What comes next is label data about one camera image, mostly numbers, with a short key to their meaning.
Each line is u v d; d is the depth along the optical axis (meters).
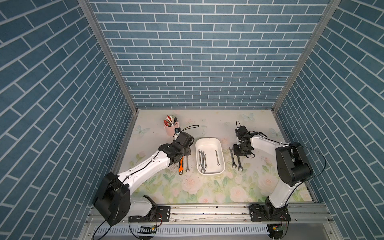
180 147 0.62
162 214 0.74
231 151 0.96
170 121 1.02
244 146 0.73
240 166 0.91
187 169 0.89
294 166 0.49
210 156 0.94
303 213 0.77
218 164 0.91
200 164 0.91
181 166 0.89
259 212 0.73
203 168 0.89
